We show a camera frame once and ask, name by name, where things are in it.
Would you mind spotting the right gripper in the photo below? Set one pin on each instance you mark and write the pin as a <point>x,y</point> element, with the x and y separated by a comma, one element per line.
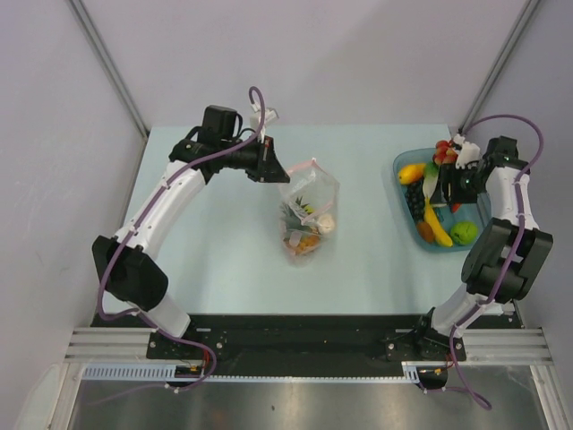
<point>449,174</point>

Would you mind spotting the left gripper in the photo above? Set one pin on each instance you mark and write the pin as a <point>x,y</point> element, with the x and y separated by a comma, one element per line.
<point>267,168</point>

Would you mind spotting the small orange fruit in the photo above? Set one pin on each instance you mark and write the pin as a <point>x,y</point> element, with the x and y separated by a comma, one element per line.
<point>425,232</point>

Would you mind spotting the clear zip top bag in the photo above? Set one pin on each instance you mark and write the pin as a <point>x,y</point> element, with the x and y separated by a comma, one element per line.
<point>320,189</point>

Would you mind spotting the green celery stalk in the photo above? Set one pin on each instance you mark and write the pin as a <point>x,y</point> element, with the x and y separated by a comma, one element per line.
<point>325,225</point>

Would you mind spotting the orange toy pineapple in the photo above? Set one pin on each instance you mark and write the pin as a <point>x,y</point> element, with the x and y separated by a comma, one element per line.
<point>291,219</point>

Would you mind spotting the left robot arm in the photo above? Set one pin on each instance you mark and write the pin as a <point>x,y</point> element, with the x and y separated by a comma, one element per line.
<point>126,262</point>

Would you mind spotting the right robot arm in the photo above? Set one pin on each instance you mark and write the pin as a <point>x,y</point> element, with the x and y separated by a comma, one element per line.
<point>505,259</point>

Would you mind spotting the white green cabbage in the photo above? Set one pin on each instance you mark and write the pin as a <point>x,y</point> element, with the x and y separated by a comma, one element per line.
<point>431,188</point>

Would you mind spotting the dark blue grape bunch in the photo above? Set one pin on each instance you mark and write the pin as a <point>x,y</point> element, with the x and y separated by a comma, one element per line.
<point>415,200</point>

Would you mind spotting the yellow toy mango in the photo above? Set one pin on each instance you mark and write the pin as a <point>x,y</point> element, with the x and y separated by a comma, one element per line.
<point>411,173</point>

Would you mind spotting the yellow toy banana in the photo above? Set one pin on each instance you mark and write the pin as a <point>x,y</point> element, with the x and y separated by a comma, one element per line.
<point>442,238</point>

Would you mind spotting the green round fruit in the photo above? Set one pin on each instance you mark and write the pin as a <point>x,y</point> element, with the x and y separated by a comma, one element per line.
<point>464,233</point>

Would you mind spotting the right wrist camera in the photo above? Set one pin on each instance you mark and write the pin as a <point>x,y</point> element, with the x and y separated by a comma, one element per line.
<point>468,153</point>

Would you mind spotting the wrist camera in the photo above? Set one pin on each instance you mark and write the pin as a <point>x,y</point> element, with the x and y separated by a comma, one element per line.
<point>261,119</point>
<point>468,153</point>

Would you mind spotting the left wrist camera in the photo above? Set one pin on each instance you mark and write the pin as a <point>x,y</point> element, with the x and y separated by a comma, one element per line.
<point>261,119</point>

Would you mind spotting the right corner aluminium post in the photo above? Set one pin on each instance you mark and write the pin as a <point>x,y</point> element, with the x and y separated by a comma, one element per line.
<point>517,31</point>

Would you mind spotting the corner aluminium post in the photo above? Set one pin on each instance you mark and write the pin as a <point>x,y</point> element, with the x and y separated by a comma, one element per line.
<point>99,48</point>
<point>517,31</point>

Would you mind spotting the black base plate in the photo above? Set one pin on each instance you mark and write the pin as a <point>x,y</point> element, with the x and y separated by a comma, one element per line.
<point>307,346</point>

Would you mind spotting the aluminium frame rail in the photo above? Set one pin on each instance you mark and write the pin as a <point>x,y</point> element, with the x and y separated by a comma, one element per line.
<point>108,345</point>

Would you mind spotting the left corner aluminium post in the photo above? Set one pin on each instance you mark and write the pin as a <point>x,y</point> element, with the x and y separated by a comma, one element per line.
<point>99,48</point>

